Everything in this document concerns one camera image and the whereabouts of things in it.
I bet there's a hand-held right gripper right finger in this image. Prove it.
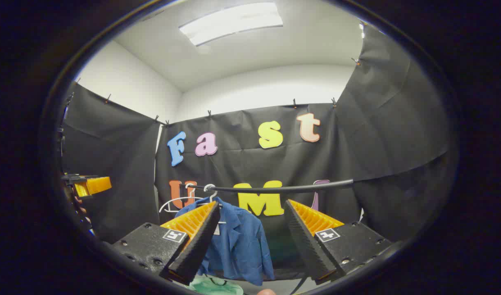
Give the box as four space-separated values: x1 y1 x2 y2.
284 199 392 285

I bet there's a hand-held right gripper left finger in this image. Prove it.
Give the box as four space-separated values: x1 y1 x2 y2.
111 201 221 286

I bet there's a blue corduroy jacket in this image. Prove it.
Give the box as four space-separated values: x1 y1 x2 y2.
175 197 275 286

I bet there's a black backdrop cloth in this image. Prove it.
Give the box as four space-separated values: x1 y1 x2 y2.
61 25 451 283

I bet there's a ceiling light panel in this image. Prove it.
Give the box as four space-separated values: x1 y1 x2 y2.
179 2 283 47

